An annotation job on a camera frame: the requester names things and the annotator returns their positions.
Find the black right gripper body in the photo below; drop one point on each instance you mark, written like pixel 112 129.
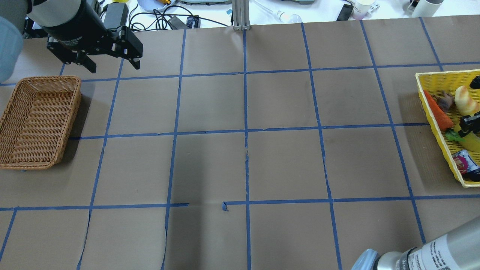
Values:
pixel 471 123

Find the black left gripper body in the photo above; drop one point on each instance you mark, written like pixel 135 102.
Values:
pixel 77 30

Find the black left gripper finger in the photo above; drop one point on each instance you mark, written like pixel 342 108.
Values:
pixel 135 62
pixel 84 60

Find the yellow tape roll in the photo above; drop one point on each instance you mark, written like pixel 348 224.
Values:
pixel 470 142

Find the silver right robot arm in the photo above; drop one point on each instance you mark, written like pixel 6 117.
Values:
pixel 458 249

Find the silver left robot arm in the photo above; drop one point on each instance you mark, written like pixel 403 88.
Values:
pixel 13 17

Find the toy bread roll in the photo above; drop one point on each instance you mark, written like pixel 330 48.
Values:
pixel 465 104

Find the orange toy carrot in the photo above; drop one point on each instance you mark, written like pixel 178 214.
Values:
pixel 443 121

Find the brown dried mushroom toy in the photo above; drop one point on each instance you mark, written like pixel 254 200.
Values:
pixel 445 101

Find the black power adapter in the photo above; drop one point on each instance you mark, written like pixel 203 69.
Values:
pixel 115 15

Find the small printed can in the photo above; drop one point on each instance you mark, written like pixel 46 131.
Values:
pixel 466 165

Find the yellow plastic basket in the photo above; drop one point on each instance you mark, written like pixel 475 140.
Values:
pixel 434 83

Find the blue plate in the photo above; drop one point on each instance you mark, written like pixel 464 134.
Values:
pixel 151 5

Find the brown wicker basket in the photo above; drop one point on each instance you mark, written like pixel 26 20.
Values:
pixel 37 122

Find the white paper cup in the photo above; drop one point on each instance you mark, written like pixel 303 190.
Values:
pixel 360 8

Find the aluminium frame post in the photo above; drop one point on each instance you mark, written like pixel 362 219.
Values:
pixel 241 15

